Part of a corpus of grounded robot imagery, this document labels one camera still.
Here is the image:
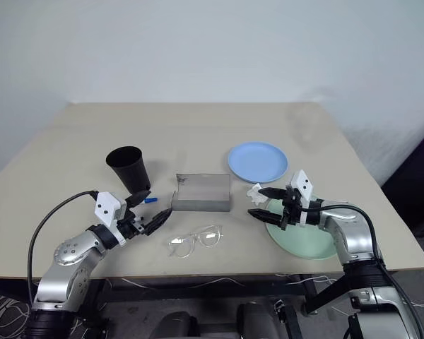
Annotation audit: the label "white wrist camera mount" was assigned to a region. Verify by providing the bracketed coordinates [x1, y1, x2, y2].
[93, 191, 127, 247]
[290, 169, 315, 227]

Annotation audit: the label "dark purple panel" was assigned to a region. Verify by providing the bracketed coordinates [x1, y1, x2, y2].
[379, 121, 424, 250]

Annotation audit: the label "white wire under table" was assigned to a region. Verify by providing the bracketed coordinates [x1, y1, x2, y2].
[122, 276, 247, 289]
[285, 273, 342, 285]

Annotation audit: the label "green plate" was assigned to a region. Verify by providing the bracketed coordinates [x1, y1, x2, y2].
[264, 193, 338, 261]

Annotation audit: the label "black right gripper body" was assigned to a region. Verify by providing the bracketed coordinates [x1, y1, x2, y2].
[281, 186, 303, 231]

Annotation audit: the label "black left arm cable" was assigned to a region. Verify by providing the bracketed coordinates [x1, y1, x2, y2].
[27, 190, 100, 302]

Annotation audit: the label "blue plate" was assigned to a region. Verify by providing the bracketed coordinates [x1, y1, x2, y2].
[227, 141, 289, 184]

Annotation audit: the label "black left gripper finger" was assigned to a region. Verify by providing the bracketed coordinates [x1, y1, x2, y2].
[143, 208, 173, 237]
[126, 190, 152, 208]

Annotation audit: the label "black table frame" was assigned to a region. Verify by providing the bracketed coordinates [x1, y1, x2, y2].
[88, 272, 346, 317]

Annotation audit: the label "grey glasses case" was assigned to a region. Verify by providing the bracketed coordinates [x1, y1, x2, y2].
[170, 172, 233, 213]

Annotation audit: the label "crumpled white tissue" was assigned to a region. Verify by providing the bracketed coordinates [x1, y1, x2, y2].
[245, 182, 269, 206]

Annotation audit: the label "white cable bundle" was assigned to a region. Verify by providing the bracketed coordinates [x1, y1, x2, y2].
[0, 287, 35, 339]

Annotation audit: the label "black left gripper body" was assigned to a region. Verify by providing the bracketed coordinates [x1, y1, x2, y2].
[117, 203, 147, 242]

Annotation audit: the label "black plastic cup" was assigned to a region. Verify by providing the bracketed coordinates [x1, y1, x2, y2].
[105, 145, 152, 195]

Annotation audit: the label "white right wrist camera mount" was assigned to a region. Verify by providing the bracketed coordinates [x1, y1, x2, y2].
[290, 169, 315, 227]

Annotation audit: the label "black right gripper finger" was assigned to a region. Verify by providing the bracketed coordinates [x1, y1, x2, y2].
[259, 187, 288, 201]
[247, 208, 286, 231]

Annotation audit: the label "clear frame glasses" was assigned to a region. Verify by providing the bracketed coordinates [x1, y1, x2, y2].
[167, 224, 225, 260]

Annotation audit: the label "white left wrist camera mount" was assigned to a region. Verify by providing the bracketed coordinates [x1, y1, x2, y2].
[93, 191, 127, 247]

